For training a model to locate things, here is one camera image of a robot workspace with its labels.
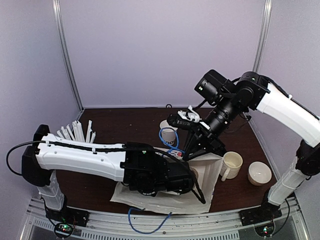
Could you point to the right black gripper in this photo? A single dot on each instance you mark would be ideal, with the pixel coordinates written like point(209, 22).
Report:
point(202, 137)

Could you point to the blue checkered paper bag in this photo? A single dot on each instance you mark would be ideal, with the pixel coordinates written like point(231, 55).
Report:
point(173, 184)

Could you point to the white paper cups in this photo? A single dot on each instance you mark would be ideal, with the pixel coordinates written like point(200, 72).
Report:
point(168, 134)

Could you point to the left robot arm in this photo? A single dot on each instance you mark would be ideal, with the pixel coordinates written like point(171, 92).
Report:
point(140, 166)

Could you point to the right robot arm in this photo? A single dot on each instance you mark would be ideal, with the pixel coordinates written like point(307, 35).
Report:
point(251, 91)

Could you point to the cream ceramic mug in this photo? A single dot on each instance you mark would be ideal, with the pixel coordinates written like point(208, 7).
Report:
point(231, 165)

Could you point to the cream ceramic bowl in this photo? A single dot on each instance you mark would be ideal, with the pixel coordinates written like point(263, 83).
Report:
point(259, 173)

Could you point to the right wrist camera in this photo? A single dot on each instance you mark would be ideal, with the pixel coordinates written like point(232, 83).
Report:
point(186, 119)

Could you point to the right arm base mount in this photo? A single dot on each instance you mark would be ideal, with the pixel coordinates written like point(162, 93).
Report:
point(260, 216)

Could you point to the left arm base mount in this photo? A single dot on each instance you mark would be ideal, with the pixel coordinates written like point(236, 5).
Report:
point(72, 216)

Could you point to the right aluminium frame post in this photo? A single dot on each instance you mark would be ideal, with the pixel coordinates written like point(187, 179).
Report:
point(263, 35)

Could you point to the aluminium frame post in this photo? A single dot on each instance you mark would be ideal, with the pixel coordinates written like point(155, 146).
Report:
point(263, 35)
point(65, 53)

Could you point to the aluminium front rail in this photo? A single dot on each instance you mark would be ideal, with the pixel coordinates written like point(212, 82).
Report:
point(225, 225)

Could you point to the left aluminium frame post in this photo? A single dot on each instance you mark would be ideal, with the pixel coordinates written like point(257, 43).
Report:
point(65, 53)

